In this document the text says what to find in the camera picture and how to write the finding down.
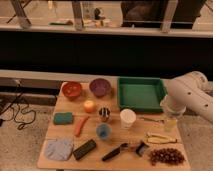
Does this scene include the black handled utensil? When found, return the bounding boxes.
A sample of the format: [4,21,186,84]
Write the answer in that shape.
[102,143,128,162]

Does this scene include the small black brush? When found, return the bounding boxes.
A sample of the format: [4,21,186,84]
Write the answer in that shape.
[135,142,149,156]

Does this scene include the blue cloth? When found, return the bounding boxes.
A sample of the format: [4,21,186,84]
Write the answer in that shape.
[44,138,73,161]

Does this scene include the white paper cup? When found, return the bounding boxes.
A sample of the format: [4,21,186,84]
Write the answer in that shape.
[120,109,136,129]

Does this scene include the black rectangular block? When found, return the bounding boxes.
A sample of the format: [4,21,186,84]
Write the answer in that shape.
[73,139,96,160]

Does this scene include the orange carrot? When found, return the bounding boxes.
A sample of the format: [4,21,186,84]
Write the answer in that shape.
[74,116,89,137]

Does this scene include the teal sponge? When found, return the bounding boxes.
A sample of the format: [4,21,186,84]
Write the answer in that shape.
[53,112,73,125]

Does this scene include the black cable on floor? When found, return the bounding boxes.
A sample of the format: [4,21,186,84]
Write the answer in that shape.
[0,91,37,131]

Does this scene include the yellow apple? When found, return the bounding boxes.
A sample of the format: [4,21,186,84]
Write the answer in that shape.
[83,100,96,113]

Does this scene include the yellow banana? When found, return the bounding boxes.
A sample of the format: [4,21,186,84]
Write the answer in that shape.
[146,133,178,144]

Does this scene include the green tray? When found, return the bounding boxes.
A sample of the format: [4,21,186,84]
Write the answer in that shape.
[117,77,167,113]

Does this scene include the small striped cup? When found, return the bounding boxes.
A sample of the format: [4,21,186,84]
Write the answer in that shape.
[99,107,110,122]

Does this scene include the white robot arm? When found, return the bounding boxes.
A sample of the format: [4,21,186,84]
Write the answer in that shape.
[160,71,213,132]

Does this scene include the blue cup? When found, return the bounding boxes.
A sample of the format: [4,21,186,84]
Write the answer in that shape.
[96,123,111,140]

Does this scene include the orange bowl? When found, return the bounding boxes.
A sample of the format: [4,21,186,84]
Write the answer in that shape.
[62,81,82,99]

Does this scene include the wooden stick utensil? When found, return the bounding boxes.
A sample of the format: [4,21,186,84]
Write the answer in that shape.
[139,117,164,123]

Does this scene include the bunch of dark grapes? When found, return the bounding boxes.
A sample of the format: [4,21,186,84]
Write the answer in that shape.
[149,148,185,165]

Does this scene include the purple bowl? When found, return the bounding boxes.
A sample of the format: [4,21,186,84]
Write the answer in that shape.
[89,78,112,97]

